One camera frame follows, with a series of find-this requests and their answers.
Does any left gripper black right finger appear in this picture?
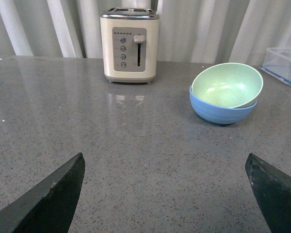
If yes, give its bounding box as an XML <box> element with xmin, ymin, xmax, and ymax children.
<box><xmin>245</xmin><ymin>153</ymin><xmax>291</xmax><ymax>233</ymax></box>

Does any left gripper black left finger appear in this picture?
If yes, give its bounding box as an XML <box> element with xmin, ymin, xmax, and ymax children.
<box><xmin>0</xmin><ymin>153</ymin><xmax>85</xmax><ymax>233</ymax></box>

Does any blue bowl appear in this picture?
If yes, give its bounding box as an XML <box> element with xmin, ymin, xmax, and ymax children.
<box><xmin>189</xmin><ymin>86</ymin><xmax>258</xmax><ymax>125</ymax></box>

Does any light green bowl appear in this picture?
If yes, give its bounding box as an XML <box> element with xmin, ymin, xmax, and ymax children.
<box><xmin>191</xmin><ymin>63</ymin><xmax>264</xmax><ymax>108</ymax></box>

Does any clear plastic container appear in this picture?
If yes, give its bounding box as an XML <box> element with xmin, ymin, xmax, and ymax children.
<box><xmin>260</xmin><ymin>47</ymin><xmax>291</xmax><ymax>86</ymax></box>

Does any cream toaster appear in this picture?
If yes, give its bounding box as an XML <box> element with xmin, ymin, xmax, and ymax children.
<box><xmin>100</xmin><ymin>7</ymin><xmax>160</xmax><ymax>83</ymax></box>

